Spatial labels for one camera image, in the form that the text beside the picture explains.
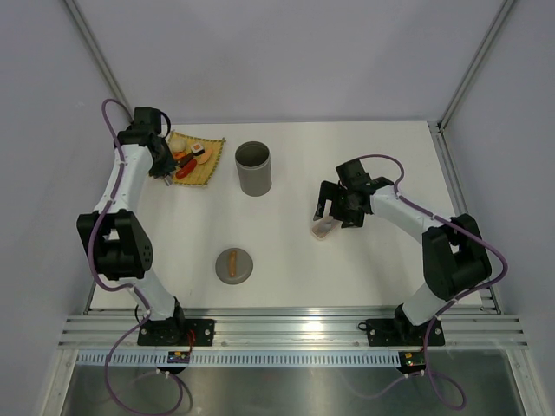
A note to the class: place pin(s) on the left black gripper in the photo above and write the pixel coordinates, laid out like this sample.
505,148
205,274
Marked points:
167,167

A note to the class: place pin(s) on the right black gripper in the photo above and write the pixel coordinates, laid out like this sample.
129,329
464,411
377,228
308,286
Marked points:
331,191

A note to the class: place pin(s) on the clear cutlery case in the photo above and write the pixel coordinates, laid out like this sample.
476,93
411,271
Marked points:
317,233

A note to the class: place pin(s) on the grey cylindrical lunch container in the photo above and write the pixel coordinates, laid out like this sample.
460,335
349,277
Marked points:
253,162

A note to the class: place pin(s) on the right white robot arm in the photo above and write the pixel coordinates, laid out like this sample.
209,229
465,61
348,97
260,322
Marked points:
454,258

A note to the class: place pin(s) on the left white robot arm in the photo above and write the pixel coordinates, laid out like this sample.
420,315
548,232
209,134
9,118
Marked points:
119,251

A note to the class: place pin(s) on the dark brown food piece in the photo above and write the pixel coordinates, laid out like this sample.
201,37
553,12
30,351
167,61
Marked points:
182,162

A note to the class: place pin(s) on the red sausage toy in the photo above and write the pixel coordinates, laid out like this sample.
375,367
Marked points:
186,169

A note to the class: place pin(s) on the bamboo mat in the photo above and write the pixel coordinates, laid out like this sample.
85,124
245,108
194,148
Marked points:
202,174

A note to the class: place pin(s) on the metal spoon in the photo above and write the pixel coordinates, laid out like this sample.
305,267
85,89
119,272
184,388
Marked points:
328,225

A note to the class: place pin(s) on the white round bun toy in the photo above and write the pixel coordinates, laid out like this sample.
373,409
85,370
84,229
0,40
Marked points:
177,144

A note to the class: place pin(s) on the orange food slice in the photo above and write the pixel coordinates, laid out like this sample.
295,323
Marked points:
205,156

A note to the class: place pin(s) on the sushi roll piece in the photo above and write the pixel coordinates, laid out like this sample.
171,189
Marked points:
197,149

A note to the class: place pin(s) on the grey round lid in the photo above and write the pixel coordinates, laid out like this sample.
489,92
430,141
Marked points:
245,266

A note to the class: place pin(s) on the brown lid handle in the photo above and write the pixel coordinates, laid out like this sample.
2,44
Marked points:
232,263

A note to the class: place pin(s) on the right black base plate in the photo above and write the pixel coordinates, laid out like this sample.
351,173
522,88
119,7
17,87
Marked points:
392,332

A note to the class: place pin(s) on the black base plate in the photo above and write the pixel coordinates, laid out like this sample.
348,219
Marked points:
392,332
199,332

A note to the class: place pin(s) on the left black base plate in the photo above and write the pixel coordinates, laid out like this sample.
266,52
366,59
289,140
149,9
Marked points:
199,332

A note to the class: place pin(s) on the aluminium front rail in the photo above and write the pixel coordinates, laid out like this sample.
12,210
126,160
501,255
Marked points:
302,329

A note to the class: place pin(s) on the white slotted cable duct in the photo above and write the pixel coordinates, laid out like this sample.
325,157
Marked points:
279,359

